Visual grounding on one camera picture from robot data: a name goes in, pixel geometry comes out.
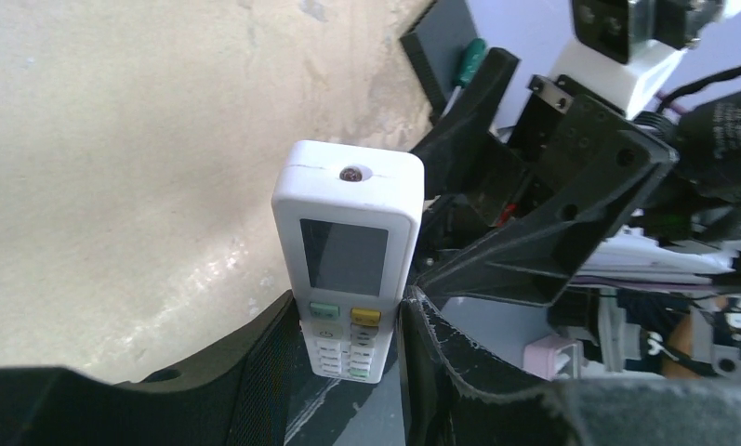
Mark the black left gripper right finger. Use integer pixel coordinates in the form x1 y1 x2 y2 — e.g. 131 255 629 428
398 286 741 445

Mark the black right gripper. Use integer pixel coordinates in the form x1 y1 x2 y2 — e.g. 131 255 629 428
411 47 677 307

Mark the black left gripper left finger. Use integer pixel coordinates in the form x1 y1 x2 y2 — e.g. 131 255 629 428
0 293 299 445

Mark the white air conditioner remote control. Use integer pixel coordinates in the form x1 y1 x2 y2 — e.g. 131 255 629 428
271 140 425 384

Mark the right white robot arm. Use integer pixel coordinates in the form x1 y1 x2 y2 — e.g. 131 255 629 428
412 47 741 307

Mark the black foam pad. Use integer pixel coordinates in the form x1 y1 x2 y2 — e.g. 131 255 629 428
400 0 478 124

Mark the green handled screwdriver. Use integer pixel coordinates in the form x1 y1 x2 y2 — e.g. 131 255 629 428
441 38 487 118

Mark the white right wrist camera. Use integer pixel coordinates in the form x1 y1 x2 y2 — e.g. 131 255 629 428
548 0 741 118

